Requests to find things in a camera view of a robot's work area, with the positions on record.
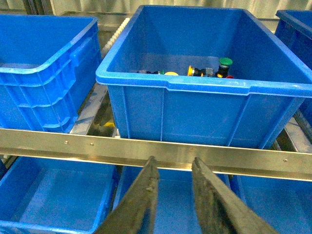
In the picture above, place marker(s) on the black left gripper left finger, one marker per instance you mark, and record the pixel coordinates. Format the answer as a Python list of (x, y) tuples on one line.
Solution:
[(136, 213)]

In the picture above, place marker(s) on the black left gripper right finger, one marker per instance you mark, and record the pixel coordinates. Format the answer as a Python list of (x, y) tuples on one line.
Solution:
[(219, 210)]

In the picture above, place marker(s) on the yellow mushroom push button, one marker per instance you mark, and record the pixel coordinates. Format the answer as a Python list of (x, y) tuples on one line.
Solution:
[(171, 74)]

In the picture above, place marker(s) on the blue bin with buttons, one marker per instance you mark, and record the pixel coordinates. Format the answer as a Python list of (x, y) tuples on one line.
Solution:
[(250, 110)]

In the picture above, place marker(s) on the blue bin right of buttons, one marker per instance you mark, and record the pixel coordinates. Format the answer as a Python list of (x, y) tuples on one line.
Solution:
[(295, 31)]

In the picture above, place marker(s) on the lower shelf blue bin middle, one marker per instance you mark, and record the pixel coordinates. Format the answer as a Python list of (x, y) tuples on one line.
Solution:
[(175, 212)]

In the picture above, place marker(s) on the shelf blue bin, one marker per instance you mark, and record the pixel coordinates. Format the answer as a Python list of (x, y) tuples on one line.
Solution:
[(175, 212), (285, 204), (47, 196)]

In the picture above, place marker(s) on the lower shelf blue bin right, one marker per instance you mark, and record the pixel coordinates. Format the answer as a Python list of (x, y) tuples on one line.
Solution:
[(285, 204)]

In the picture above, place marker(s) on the lower shelf blue bin left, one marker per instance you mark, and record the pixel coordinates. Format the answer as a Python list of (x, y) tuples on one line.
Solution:
[(47, 196)]

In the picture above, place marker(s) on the green push button upright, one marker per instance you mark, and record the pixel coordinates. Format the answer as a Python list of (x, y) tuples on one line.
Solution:
[(223, 69)]

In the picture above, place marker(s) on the yellow push button lying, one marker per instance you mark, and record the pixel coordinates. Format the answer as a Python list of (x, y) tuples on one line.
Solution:
[(195, 72)]

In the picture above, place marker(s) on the green push button lying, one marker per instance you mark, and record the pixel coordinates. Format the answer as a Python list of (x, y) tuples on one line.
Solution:
[(149, 72)]

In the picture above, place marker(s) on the blue ribbed bin far left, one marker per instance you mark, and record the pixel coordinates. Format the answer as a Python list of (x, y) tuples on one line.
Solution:
[(47, 69)]

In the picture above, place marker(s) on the steel shelf front rail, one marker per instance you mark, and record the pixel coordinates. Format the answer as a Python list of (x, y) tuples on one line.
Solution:
[(168, 155)]

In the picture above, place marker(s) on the steel divider rail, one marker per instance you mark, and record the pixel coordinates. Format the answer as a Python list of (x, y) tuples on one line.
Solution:
[(90, 109)]

